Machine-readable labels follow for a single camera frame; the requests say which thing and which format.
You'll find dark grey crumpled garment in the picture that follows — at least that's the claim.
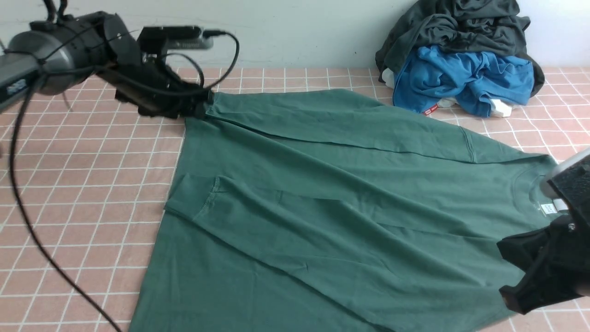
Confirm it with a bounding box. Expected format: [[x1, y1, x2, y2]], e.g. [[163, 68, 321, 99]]
[[375, 0, 544, 96]]

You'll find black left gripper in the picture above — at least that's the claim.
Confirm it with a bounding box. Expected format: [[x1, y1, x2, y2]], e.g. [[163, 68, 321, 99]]
[[99, 44, 215, 120]]

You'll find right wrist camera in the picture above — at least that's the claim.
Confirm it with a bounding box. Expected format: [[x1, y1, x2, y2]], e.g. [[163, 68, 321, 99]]
[[540, 149, 590, 215]]

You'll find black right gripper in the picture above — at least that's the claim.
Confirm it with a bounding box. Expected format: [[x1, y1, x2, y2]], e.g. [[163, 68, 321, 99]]
[[497, 154, 590, 315]]

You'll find green long-sleeved shirt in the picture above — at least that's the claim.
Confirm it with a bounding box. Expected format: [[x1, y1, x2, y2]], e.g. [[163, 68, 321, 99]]
[[129, 89, 556, 332]]

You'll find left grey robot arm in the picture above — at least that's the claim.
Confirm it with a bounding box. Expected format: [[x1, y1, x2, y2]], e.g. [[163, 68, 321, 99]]
[[1, 12, 214, 119]]

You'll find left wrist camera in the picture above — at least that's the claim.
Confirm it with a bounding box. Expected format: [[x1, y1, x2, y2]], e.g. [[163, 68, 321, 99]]
[[137, 26, 213, 57]]

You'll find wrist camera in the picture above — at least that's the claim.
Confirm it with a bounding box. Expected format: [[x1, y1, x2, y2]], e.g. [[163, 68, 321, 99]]
[[540, 149, 590, 215], [137, 26, 213, 57]]

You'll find blue crumpled garment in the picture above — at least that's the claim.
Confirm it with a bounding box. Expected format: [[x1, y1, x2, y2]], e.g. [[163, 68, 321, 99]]
[[392, 45, 534, 118]]

